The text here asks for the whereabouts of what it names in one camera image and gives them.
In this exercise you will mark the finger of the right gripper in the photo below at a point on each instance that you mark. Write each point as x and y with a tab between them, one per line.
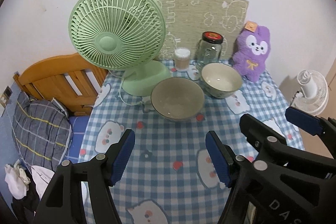
323	128
256	131

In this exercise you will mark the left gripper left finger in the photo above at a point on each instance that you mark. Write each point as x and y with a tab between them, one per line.
62	201

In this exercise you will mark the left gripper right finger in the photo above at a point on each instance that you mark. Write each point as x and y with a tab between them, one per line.
239	207

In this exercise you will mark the ceramic bowl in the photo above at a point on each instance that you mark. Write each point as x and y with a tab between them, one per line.
220	80
177	99

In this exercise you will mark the white floor fan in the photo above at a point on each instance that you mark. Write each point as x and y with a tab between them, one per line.
313	94

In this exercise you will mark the blue checkered tablecloth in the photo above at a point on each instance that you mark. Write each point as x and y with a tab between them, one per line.
169	177

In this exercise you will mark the grey plaid pillow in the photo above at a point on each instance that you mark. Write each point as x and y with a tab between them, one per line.
41	131

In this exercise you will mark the white crumpled cloth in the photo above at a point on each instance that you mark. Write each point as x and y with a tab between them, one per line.
17	180

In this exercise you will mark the purple plush bunny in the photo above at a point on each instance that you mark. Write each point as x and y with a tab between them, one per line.
253	49

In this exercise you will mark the glass jar black lid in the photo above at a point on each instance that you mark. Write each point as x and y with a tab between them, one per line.
209	49

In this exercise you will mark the wooden bed headboard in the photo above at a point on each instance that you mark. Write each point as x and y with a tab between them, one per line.
68	78

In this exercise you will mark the toothpick container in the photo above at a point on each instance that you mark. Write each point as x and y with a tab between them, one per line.
181	59

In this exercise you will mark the green desk fan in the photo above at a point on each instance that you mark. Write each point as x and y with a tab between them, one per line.
122	35

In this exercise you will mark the green cartoon wall mat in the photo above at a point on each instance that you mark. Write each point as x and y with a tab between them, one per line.
186	20

